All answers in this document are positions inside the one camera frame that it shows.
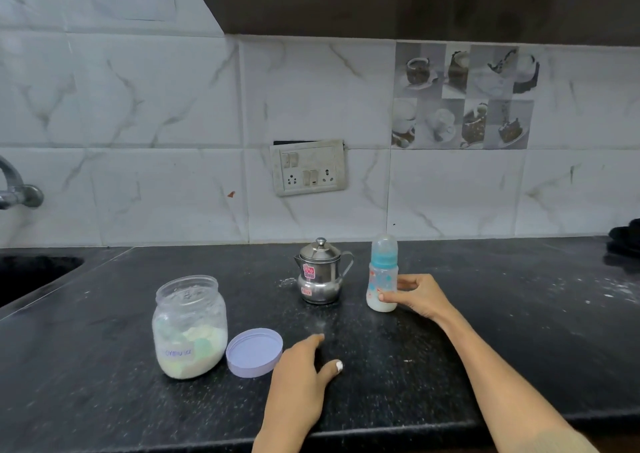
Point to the person's right hand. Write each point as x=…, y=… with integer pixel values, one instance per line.
x=422, y=295

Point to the black kitchen sink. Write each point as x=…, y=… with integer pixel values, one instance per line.
x=30, y=278

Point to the person's left hand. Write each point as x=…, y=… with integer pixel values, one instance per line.
x=295, y=392

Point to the chrome curved wall faucet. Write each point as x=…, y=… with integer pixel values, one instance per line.
x=20, y=195

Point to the small steel kettle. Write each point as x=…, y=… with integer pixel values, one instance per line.
x=320, y=273

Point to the person's right forearm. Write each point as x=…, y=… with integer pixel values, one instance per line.
x=510, y=397

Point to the beige knit sleeve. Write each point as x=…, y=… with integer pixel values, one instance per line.
x=565, y=445

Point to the white switch socket board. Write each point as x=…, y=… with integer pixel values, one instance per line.
x=309, y=168

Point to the white measuring scoop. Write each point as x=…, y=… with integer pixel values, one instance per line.
x=202, y=348

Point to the clear dome bottle cap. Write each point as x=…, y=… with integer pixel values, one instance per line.
x=384, y=245

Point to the clear printed baby bottle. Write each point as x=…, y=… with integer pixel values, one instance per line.
x=381, y=288

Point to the clear formula powder jar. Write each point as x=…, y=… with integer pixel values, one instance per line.
x=190, y=318

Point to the lavender plastic jar lid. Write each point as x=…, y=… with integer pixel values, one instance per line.
x=252, y=353

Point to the black cloth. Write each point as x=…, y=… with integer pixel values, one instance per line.
x=627, y=238

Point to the dark wooden wall cabinet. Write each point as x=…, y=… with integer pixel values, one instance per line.
x=425, y=3

